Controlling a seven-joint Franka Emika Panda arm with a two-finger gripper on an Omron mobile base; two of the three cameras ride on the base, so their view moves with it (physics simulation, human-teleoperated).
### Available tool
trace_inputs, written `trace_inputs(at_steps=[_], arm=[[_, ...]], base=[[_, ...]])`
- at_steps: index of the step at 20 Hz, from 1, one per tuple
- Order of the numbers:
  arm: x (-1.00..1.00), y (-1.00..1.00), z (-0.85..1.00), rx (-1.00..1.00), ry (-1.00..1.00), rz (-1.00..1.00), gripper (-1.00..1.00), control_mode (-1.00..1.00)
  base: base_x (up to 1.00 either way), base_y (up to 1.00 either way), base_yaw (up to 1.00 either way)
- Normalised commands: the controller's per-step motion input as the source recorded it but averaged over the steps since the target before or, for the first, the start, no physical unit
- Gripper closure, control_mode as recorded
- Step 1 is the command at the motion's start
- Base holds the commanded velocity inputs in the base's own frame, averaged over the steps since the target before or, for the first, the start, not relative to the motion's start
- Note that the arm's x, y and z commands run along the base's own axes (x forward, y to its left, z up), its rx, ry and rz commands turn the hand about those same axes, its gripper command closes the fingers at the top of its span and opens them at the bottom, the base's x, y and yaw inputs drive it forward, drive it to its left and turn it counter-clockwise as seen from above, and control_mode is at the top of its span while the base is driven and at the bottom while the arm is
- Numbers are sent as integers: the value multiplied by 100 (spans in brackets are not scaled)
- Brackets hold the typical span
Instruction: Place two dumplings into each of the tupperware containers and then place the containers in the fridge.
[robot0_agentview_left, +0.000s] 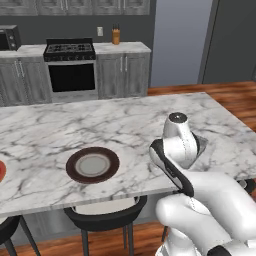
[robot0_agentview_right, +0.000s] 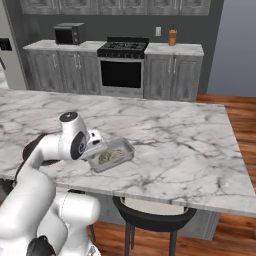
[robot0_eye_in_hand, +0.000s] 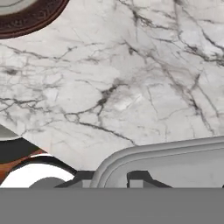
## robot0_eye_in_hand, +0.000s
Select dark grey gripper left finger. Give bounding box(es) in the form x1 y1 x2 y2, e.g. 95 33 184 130
54 170 96 189

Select dark cupboard front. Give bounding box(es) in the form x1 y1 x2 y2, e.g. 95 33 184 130
0 136 45 165

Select dark brown patterned plate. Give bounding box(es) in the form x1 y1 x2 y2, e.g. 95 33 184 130
0 0 71 40

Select white round thing black rim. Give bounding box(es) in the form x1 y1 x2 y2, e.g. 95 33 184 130
0 155 78 189

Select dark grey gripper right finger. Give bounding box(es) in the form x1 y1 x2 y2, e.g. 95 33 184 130
126 170 173 189

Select grey tupperware container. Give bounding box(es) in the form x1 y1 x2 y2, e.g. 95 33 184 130
89 135 224 189

